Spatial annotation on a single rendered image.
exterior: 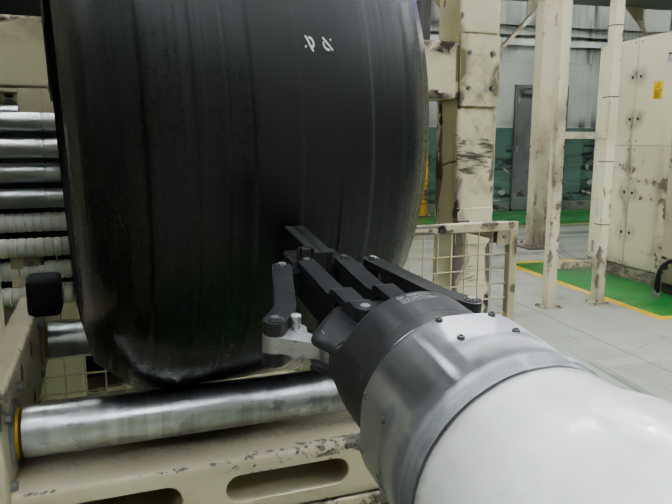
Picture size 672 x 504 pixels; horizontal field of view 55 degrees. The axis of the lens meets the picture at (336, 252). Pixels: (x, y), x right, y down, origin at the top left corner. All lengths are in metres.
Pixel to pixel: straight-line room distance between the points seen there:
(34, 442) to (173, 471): 0.12
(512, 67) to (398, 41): 10.87
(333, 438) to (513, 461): 0.47
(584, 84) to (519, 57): 1.30
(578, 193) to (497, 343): 11.88
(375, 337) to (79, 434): 0.39
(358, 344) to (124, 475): 0.37
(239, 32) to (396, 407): 0.31
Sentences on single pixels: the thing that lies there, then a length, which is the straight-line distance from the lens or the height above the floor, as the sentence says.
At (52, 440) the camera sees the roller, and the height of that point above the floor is 0.90.
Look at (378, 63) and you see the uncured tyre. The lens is 0.51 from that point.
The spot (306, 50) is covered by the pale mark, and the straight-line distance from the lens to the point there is 0.48.
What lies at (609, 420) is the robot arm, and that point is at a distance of 0.19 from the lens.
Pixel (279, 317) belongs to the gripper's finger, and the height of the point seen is 1.06.
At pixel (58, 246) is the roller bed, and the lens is 1.05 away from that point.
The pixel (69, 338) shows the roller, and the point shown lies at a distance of 0.88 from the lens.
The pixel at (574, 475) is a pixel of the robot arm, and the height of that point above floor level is 1.07.
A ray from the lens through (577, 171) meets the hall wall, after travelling 12.06.
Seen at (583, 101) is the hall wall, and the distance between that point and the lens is 12.09.
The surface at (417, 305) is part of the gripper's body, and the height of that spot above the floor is 1.08.
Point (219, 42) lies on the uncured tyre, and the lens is 0.47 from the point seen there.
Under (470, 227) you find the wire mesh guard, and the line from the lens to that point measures 1.24.
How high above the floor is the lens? 1.15
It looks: 10 degrees down
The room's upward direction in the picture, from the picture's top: straight up
